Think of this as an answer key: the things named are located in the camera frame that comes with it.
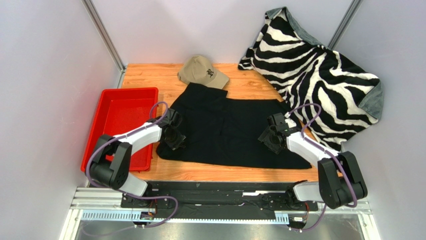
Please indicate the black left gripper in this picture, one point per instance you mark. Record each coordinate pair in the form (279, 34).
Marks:
(178, 142)

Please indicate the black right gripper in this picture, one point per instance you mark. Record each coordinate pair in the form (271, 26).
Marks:
(276, 121)

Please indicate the black t shirt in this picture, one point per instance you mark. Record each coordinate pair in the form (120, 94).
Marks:
(224, 131)

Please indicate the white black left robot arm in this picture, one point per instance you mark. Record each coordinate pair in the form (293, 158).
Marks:
(109, 164)

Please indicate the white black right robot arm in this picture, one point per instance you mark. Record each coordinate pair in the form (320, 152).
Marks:
(340, 180)

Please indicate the red plastic tray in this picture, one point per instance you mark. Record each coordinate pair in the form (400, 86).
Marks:
(119, 111)

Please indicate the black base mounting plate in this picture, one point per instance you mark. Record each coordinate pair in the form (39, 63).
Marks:
(222, 201)

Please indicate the beige baseball cap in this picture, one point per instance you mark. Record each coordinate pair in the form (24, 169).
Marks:
(199, 70)

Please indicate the zebra print blanket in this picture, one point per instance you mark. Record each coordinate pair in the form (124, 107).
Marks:
(335, 97)

